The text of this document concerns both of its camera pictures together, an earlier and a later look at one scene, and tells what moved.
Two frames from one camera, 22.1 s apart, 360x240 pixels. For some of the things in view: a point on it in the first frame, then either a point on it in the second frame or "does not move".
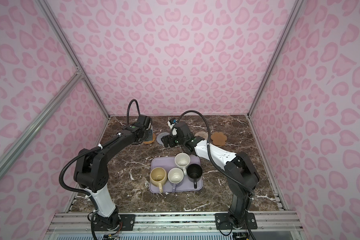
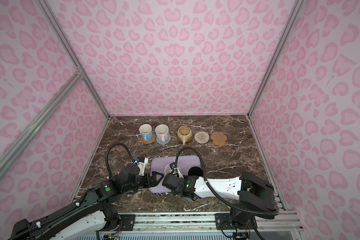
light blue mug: [149, 133] does not move
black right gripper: [165, 142] to [174, 192]
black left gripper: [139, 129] to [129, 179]
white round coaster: [203, 134] does not move
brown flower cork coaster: [219, 139] does not move
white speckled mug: [182, 160] to [162, 131]
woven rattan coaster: [150, 141] does not move
